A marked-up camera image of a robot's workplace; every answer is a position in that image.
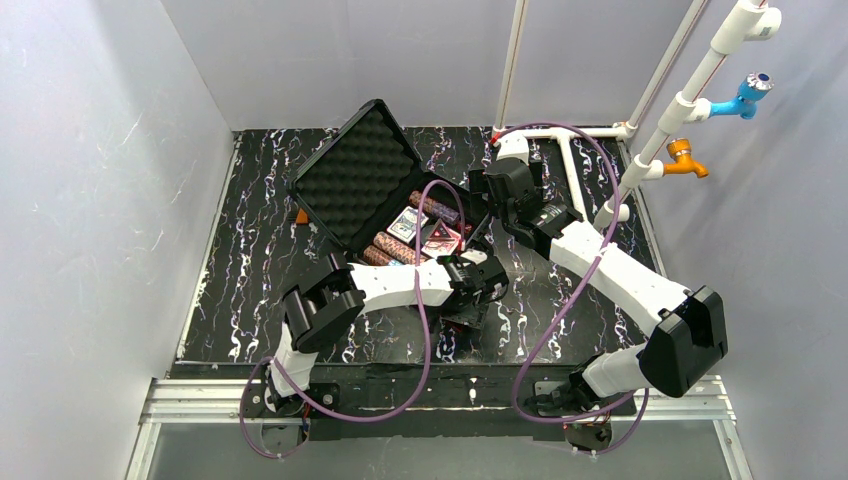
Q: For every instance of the brown black chip stack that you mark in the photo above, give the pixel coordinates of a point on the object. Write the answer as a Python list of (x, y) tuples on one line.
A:
[(428, 205)]

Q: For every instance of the orange blue chip stack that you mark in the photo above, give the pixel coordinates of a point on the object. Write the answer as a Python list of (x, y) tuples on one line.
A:
[(394, 248)]

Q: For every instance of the purple poker chip stack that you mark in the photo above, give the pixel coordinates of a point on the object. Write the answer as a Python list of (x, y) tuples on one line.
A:
[(447, 214)]

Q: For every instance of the orange tap valve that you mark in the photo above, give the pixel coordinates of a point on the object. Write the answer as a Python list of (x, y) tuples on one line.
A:
[(683, 162)]

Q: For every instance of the red playing card deck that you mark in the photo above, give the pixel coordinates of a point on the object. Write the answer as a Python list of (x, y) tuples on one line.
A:
[(435, 249)]

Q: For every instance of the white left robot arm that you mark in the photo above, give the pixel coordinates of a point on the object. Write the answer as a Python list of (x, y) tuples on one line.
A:
[(319, 308)]

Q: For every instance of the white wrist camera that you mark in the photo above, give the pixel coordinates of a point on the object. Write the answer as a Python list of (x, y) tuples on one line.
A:
[(512, 145), (478, 257)]

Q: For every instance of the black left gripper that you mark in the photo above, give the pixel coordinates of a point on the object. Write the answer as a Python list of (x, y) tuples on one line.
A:
[(468, 304)]

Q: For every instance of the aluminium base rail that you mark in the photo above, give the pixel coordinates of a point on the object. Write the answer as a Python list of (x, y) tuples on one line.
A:
[(461, 427)]

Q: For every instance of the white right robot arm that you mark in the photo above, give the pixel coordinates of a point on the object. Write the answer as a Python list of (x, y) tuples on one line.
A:
[(685, 329)]

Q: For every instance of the black foam-lined poker case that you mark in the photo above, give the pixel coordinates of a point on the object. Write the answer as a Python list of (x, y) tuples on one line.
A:
[(359, 181)]

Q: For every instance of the blue playing card deck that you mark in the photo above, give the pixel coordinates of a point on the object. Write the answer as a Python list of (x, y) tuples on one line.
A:
[(405, 225)]

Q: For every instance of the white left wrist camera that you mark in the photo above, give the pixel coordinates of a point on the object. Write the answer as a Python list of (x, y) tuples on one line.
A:
[(478, 257)]

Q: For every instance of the blue tap valve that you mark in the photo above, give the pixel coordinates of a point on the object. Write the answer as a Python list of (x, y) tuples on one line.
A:
[(750, 92)]

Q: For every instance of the red black chip stack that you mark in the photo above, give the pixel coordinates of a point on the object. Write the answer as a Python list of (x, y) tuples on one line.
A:
[(377, 257)]

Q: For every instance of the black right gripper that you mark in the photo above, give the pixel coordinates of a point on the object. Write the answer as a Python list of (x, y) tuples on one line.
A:
[(482, 189)]

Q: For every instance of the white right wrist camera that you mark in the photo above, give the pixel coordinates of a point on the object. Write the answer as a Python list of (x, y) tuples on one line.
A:
[(512, 145)]

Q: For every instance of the all-in triangle button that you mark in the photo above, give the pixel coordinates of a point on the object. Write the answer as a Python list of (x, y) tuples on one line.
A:
[(471, 318), (438, 232)]

